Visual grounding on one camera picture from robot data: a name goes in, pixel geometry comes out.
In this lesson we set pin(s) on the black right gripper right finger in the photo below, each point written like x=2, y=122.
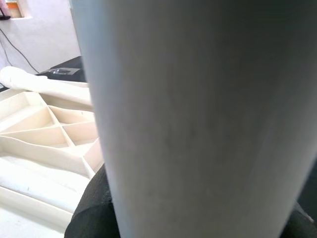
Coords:
x=304, y=228

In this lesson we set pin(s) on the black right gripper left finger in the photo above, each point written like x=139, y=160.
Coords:
x=94, y=215

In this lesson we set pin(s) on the white plastic table top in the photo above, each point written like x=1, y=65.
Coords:
x=27, y=119

